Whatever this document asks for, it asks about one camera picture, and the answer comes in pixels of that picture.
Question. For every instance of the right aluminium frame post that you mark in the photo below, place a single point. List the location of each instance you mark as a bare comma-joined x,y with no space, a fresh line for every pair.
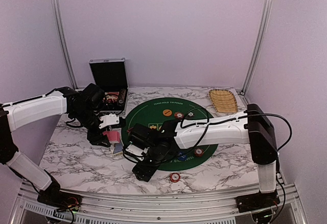
263,25

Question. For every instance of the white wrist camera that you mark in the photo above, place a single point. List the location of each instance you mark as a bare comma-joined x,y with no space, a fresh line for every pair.
108,120
135,152

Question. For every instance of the green round poker mat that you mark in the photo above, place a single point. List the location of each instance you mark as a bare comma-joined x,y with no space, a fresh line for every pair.
150,114

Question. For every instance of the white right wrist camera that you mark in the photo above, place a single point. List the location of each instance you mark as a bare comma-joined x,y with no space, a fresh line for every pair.
135,152

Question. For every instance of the orange-red 5 chip stack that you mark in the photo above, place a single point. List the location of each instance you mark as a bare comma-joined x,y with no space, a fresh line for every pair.
174,177

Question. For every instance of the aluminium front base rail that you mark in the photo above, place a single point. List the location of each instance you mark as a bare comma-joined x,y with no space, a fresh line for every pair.
202,207

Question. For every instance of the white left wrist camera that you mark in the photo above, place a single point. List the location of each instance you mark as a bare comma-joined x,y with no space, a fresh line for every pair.
108,120

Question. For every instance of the blue-backed playing card deck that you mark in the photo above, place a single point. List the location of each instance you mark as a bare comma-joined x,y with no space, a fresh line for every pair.
116,149

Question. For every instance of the aluminium frame post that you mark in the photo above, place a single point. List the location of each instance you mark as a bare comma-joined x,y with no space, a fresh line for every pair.
263,25
63,43

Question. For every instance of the left aluminium frame post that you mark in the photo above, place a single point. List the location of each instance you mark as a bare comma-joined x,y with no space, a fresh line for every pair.
63,43

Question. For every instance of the red chip stack mat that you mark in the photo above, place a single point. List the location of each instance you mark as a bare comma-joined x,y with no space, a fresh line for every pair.
198,152

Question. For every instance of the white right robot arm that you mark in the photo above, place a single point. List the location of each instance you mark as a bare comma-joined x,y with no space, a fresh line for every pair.
152,148

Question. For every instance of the red chip stack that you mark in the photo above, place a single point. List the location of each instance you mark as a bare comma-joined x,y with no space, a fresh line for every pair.
179,115

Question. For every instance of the orange big blind button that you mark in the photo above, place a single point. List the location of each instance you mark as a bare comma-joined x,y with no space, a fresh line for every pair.
167,112

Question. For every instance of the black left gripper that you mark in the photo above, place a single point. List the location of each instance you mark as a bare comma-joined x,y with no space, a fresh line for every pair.
95,138

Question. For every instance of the aluminium poker chip case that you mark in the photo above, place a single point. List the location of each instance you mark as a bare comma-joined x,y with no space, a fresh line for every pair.
111,76

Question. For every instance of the red-backed playing card deck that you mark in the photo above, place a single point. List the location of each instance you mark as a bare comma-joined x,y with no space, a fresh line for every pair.
112,136

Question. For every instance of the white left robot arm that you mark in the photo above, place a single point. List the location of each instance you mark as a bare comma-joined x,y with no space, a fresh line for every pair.
80,105

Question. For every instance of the woven yellow bamboo tray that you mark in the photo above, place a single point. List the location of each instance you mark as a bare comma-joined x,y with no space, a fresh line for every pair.
223,101

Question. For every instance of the blue small blind button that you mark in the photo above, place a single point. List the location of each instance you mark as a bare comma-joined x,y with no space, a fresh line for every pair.
182,156

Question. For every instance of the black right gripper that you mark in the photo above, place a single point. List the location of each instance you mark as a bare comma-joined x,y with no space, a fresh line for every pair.
140,171

